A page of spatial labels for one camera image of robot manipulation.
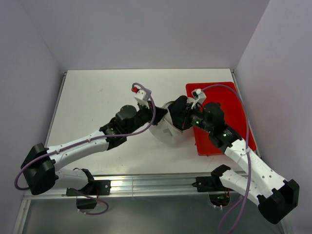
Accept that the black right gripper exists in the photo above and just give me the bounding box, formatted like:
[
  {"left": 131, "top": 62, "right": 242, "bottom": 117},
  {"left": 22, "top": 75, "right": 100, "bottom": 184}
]
[{"left": 171, "top": 102, "right": 213, "bottom": 133}]

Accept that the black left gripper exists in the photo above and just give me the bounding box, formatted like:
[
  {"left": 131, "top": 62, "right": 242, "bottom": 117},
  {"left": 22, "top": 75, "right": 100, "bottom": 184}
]
[{"left": 125, "top": 99, "right": 167, "bottom": 136}]

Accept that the black bra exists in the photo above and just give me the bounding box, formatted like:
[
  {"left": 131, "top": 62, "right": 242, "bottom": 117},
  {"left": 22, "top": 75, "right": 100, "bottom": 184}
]
[{"left": 168, "top": 95, "right": 194, "bottom": 131}]

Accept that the white mesh laundry bag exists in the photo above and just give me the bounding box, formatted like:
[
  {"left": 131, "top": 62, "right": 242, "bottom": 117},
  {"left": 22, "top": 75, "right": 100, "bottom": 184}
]
[{"left": 149, "top": 97, "right": 194, "bottom": 144}]

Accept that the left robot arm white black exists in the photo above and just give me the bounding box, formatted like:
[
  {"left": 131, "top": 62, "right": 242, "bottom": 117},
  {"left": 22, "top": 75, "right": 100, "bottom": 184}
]
[{"left": 20, "top": 105, "right": 168, "bottom": 195}]

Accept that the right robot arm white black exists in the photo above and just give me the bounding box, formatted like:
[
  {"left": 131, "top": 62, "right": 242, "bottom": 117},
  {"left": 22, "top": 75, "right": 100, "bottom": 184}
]
[{"left": 185, "top": 102, "right": 299, "bottom": 224}]

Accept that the red plastic tray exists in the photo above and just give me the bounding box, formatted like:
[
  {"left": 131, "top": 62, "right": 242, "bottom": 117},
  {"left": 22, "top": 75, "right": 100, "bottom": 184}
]
[{"left": 193, "top": 82, "right": 247, "bottom": 156}]

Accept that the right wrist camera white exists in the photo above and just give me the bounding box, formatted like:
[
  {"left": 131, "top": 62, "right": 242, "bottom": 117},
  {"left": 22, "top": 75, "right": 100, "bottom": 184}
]
[{"left": 191, "top": 89, "right": 206, "bottom": 109}]

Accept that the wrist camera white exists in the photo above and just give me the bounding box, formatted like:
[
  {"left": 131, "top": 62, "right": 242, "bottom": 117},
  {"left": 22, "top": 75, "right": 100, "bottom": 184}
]
[
  {"left": 131, "top": 83, "right": 151, "bottom": 109},
  {"left": 191, "top": 89, "right": 206, "bottom": 109}
]

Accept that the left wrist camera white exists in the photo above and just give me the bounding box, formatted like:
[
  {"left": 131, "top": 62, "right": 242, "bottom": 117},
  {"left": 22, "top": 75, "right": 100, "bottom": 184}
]
[{"left": 131, "top": 83, "right": 151, "bottom": 109}]

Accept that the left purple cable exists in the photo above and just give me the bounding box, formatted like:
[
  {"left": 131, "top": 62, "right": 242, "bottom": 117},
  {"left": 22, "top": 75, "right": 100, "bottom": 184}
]
[{"left": 14, "top": 82, "right": 157, "bottom": 215}]

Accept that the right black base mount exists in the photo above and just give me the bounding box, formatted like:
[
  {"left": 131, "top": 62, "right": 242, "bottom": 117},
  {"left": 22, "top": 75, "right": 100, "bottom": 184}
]
[{"left": 191, "top": 175, "right": 241, "bottom": 208}]

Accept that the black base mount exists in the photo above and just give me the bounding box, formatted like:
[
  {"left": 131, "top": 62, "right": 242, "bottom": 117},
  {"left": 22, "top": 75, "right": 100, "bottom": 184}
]
[
  {"left": 191, "top": 175, "right": 241, "bottom": 208},
  {"left": 65, "top": 180, "right": 111, "bottom": 215}
]

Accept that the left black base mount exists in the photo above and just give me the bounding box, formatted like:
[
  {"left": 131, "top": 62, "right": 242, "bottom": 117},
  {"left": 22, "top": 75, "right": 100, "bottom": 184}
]
[{"left": 65, "top": 180, "right": 111, "bottom": 215}]

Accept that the aluminium frame rail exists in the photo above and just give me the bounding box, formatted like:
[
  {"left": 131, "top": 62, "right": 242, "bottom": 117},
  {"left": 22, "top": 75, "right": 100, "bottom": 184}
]
[{"left": 23, "top": 171, "right": 280, "bottom": 199}]

